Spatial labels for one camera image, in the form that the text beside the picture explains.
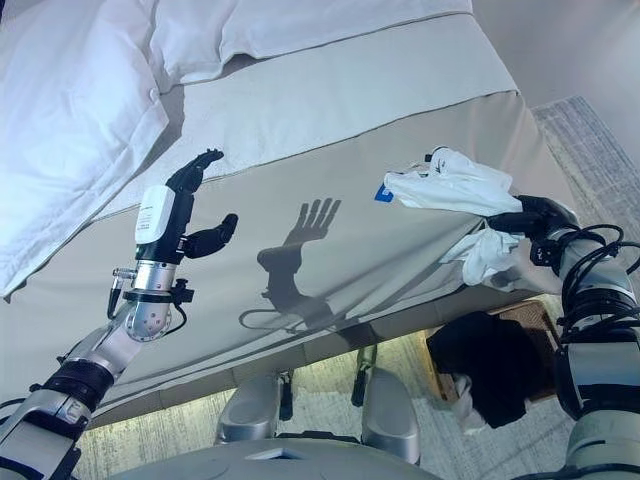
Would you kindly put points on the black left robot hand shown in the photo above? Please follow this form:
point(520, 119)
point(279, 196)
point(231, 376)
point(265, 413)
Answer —
point(155, 215)

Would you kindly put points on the cream garment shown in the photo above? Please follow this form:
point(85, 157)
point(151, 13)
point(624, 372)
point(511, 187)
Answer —
point(467, 405)

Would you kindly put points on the silver right robot leg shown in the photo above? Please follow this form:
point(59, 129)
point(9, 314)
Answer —
point(390, 415)

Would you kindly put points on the bed with beige cover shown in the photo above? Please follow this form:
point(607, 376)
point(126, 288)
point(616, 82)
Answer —
point(350, 160)

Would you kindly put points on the white duvet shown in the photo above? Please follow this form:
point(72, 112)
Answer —
point(75, 125)

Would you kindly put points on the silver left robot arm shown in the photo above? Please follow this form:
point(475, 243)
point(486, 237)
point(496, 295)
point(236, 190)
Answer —
point(147, 320)

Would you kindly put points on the white garment with blue label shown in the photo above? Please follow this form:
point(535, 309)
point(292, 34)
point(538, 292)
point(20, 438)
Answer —
point(460, 187)

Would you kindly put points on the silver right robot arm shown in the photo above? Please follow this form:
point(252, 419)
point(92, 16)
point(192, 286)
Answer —
point(595, 370)

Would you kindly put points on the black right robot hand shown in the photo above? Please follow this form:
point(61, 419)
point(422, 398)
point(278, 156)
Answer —
point(545, 215)

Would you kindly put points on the woven wicker basket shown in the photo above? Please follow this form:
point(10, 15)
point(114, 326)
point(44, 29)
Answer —
point(535, 320)

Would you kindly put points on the grey robot torso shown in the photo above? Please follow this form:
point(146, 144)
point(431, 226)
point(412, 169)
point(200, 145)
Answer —
point(270, 460)

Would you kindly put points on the black garment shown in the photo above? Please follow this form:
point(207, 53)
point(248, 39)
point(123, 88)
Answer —
point(495, 365)

